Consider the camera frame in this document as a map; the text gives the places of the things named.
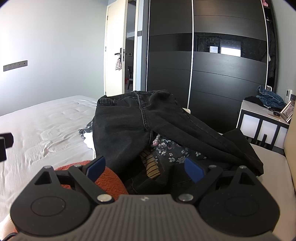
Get white garment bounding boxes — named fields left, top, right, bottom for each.
left=83, top=132, right=97, bottom=151

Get black cloth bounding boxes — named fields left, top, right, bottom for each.
left=244, top=95, right=285, bottom=112

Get person's orange fleece clothing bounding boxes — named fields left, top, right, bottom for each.
left=55, top=160, right=129, bottom=195

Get hanging dark clothes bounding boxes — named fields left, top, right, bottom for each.
left=268, top=20, right=278, bottom=71

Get grey wall switch panel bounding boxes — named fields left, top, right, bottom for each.
left=3, top=60, right=28, bottom=72

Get striped garment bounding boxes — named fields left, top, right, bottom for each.
left=139, top=149, right=160, bottom=179

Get dark floral garment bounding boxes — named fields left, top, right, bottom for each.
left=78, top=119, right=208, bottom=166

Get white door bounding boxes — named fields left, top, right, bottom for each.
left=104, top=5, right=130, bottom=96

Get black sliding wardrobe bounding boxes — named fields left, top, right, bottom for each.
left=146, top=0, right=279, bottom=136

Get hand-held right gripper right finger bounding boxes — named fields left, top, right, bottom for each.
left=177, top=158, right=260, bottom=204

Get white and black sideboard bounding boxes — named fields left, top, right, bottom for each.
left=236, top=99, right=291, bottom=153

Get black jeans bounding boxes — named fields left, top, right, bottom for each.
left=92, top=90, right=264, bottom=178

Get blue jeans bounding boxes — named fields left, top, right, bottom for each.
left=257, top=85, right=285, bottom=109

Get picture frame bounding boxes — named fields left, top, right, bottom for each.
left=280, top=101, right=295, bottom=123

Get dark chair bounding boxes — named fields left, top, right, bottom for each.
left=127, top=66, right=134, bottom=90

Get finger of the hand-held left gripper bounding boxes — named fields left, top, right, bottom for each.
left=0, top=133, right=14, bottom=162

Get bed with white sheet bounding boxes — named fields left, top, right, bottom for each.
left=0, top=95, right=296, bottom=234

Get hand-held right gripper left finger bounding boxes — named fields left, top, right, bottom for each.
left=35, top=156, right=114, bottom=204

